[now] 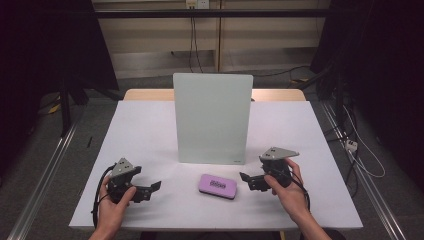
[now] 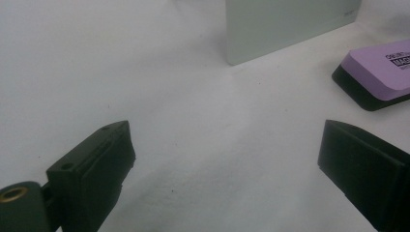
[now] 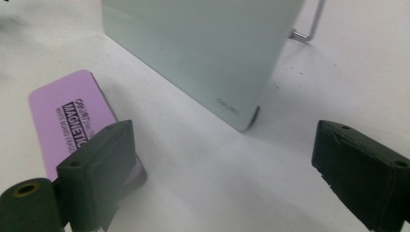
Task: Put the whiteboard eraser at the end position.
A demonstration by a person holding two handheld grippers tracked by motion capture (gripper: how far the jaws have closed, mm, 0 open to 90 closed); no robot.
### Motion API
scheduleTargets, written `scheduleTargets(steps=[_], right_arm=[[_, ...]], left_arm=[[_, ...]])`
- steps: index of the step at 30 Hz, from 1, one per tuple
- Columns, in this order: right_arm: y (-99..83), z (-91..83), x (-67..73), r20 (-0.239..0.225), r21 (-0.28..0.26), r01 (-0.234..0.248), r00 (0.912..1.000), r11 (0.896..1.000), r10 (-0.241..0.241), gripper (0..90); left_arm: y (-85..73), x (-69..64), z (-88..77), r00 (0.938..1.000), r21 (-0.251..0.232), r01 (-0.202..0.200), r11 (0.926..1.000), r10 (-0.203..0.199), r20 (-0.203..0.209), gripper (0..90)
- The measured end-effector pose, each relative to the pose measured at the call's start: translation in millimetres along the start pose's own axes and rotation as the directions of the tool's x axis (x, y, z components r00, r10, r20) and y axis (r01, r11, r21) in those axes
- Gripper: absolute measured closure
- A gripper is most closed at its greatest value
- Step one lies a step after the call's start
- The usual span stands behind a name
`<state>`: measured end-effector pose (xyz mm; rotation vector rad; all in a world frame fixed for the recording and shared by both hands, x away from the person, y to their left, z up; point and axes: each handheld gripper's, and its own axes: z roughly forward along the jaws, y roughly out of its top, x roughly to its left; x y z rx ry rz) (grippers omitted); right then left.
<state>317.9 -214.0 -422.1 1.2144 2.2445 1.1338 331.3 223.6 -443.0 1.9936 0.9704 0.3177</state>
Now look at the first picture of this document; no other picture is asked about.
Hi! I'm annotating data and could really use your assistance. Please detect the black horizontal metal bar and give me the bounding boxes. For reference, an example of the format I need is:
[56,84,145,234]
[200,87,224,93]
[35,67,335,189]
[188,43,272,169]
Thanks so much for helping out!
[94,9,331,19]

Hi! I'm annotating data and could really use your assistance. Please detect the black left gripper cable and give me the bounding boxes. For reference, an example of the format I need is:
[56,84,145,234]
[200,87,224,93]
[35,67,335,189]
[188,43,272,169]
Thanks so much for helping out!
[91,164,116,230]

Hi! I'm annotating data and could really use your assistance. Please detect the white table cover sheet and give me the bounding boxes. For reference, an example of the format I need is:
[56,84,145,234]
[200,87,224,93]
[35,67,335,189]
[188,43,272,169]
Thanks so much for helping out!
[68,99,364,232]

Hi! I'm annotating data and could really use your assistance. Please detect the frosted glass whiteboard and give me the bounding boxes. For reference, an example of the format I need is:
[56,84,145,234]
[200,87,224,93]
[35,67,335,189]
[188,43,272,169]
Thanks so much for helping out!
[172,72,254,166]

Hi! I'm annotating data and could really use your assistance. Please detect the person's left hand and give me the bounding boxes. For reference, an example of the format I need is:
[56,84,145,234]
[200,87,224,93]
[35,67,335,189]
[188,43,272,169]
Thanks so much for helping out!
[94,175,138,234]

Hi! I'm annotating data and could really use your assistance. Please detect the black metal stand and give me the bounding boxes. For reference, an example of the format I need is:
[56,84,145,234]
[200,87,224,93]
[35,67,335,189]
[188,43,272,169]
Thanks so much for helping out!
[58,75,73,138]

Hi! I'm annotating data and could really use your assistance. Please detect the person's right hand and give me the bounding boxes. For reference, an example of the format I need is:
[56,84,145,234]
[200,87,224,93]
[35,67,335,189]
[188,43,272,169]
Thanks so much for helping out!
[263,159,309,223]

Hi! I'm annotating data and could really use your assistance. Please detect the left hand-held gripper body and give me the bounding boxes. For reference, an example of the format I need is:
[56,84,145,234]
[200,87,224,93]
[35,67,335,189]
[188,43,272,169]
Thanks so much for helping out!
[107,157,135,204]

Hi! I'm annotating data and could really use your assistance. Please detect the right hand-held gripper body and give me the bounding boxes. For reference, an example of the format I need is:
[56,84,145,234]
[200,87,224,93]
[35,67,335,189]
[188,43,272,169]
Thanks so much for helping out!
[259,146,300,188]

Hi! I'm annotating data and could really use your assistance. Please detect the wooden table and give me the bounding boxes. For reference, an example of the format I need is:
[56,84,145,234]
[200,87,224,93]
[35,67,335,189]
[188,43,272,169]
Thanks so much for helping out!
[123,88,307,102]

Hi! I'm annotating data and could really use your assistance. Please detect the white floor cable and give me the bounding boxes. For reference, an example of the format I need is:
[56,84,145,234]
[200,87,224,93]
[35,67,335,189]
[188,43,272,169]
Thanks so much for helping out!
[343,105,387,179]

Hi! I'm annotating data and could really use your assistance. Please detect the metal floor rail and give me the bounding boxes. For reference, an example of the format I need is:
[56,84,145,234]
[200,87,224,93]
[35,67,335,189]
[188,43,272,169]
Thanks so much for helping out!
[6,113,84,240]
[319,100,408,240]

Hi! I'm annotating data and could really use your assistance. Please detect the purple whiteboard eraser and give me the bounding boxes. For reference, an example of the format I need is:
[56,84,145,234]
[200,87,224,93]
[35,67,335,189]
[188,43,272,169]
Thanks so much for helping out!
[198,173,238,200]

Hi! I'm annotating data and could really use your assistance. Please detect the white wall outlet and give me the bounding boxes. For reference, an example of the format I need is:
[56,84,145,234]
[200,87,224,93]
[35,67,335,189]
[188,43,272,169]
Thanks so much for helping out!
[185,0,210,10]

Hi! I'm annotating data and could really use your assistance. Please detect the black floor cable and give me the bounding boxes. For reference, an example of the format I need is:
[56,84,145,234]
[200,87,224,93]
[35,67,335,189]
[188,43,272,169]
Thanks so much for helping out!
[253,65,311,78]

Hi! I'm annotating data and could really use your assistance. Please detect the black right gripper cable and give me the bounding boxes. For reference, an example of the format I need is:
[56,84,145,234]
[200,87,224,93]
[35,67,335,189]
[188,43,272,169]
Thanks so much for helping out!
[286,169,312,213]

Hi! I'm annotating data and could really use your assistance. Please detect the person's dark clothing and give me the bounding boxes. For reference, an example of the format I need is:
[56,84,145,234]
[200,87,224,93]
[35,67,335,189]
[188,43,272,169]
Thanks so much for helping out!
[139,230,280,240]

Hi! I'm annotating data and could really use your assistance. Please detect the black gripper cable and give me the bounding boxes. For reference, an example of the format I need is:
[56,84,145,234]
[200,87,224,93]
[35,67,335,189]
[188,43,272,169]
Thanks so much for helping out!
[286,169,312,213]
[91,164,116,230]

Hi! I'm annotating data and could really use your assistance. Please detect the black hanging cables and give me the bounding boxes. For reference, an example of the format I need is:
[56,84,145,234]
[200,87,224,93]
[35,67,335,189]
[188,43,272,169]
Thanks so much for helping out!
[188,8,205,74]

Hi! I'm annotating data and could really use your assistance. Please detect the black curtain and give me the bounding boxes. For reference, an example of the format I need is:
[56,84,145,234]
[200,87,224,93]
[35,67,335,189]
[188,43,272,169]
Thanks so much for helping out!
[0,0,120,178]
[309,0,424,191]

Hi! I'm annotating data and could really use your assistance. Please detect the bundle of black floor cables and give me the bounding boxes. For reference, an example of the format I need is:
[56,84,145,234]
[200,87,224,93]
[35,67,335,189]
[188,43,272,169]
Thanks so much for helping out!
[324,99,360,198]

